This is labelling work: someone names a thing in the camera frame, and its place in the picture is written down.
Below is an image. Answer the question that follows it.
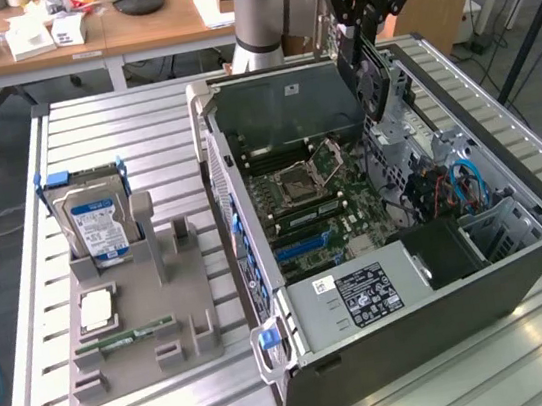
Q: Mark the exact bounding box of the white paper stack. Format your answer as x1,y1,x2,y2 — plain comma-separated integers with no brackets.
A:
193,0,238,32

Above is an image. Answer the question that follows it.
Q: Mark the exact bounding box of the metal drive cage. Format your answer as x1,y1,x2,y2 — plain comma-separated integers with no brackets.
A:
355,47,480,190

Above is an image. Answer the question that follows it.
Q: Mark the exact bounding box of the black slanted pole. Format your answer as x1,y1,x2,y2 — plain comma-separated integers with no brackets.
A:
483,0,542,105

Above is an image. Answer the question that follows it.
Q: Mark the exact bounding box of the metal socket cover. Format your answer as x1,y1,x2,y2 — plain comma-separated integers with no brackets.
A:
306,135,351,178

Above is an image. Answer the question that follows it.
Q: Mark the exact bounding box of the wooden desk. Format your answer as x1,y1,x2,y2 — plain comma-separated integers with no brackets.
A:
0,0,247,109

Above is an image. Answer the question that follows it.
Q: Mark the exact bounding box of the CPU socket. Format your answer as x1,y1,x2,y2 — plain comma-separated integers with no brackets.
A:
269,161,325,206

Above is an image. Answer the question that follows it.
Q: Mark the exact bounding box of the installed green RAM stick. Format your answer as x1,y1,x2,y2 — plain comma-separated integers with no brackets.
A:
273,196,346,231

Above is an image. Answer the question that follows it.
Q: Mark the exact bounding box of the green motherboard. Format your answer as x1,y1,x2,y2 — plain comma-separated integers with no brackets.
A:
241,130,407,289

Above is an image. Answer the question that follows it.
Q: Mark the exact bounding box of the silver chipset heat sink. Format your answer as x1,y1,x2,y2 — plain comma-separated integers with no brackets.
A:
348,233,376,257

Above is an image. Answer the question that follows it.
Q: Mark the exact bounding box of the blue expansion slot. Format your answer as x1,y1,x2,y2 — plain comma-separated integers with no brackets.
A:
269,232,336,265

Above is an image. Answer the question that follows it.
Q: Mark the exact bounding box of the metal disk bay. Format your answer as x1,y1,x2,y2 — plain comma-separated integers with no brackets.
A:
452,192,542,268

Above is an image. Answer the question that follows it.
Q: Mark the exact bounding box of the small white labelled box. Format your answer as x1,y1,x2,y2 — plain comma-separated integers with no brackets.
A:
47,11,91,50

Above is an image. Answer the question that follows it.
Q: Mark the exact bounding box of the white open cardboard box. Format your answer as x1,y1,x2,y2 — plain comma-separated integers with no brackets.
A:
3,10,59,64

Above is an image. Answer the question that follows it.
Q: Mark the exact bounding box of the power supply with labels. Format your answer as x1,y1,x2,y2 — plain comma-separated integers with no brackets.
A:
278,236,440,358

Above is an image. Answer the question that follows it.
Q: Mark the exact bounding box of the hard disk in blue caddy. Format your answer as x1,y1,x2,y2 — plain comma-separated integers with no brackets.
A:
31,154,145,276

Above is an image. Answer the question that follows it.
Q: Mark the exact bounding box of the black open PC case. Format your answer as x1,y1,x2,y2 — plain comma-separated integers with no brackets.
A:
181,21,542,406

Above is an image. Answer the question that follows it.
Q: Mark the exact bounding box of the blue case latch tab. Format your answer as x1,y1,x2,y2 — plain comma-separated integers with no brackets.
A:
256,330,280,352

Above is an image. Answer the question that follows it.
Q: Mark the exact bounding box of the grey parts rack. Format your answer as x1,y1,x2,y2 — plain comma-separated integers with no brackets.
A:
40,181,233,406

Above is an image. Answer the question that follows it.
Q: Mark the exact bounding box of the silver CPU chip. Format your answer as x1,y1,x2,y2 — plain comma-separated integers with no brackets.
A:
75,288,118,332

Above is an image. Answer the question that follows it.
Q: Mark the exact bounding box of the loose green RAM stick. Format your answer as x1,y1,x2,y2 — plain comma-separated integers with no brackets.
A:
74,315,178,356

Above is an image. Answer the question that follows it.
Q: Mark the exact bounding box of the red disk wire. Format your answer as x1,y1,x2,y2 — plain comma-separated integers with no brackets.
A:
427,176,454,221

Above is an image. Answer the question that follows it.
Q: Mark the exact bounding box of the blue disk wire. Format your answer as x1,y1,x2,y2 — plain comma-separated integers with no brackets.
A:
448,156,495,218

